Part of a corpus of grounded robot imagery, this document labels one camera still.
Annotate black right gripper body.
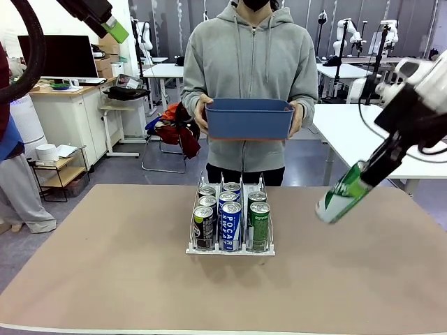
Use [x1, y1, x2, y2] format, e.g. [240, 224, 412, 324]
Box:
[373, 84, 447, 149]

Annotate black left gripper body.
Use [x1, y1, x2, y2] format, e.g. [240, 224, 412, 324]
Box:
[57, 0, 114, 39]

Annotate green and white beverage can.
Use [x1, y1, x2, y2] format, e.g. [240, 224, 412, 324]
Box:
[315, 161, 374, 225]

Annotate blue plastic storage bin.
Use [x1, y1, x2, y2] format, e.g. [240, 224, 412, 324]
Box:
[205, 98, 295, 141]

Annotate person's right forearm grey sleeve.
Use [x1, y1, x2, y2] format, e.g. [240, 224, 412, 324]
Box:
[180, 89, 202, 121]

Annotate person's left forearm grey sleeve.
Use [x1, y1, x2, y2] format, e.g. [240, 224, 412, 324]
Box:
[300, 97, 318, 130]

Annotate person's left hand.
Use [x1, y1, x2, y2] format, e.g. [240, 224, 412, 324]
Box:
[288, 100, 304, 137]

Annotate person's right hand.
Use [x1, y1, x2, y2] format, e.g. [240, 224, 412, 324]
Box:
[193, 96, 214, 135]

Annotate tall cardboard box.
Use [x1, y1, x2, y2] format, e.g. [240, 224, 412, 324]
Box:
[98, 34, 122, 56]

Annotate large white table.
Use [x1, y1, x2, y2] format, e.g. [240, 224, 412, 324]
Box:
[309, 103, 447, 196]

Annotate low cardboard box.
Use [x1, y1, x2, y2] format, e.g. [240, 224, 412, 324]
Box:
[94, 55, 115, 80]

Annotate black computer monitor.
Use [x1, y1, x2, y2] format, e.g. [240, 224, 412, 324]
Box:
[17, 34, 100, 80]

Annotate tray of packets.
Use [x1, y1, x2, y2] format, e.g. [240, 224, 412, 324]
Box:
[116, 73, 144, 90]

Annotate black bag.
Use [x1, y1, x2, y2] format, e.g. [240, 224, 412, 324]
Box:
[103, 85, 151, 101]

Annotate white background table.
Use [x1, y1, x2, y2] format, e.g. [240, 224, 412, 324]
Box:
[142, 63, 186, 116]
[316, 62, 383, 105]

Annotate black tripod stand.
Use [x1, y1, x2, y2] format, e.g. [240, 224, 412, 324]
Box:
[365, 21, 390, 105]

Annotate white stand side table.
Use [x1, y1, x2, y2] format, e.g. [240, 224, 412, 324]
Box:
[99, 104, 140, 158]

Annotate white desk wooden top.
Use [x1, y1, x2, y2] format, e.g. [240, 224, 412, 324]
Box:
[27, 77, 118, 172]

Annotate white air purifier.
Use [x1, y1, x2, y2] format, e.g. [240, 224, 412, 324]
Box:
[9, 94, 48, 144]

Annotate red jacket pile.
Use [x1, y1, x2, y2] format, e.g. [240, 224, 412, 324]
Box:
[145, 103, 203, 161]

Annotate person in grey hoodie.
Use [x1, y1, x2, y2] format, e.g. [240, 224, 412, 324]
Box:
[180, 0, 318, 188]

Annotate white cylinder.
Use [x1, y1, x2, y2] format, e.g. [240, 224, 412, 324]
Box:
[35, 143, 59, 162]

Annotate person in dark red shirt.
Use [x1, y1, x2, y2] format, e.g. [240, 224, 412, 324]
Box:
[0, 41, 57, 234]

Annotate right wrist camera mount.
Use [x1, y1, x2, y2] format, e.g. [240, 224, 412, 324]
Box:
[375, 80, 402, 103]

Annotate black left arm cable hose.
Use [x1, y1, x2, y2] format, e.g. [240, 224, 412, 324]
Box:
[0, 0, 47, 105]

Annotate metal frame chair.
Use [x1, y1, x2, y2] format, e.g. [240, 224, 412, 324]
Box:
[141, 134, 188, 174]

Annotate black wire side shelf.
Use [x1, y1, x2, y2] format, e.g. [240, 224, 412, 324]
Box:
[29, 146, 90, 203]

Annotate white wire can dispenser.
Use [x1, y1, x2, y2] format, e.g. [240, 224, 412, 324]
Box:
[185, 171, 278, 255]

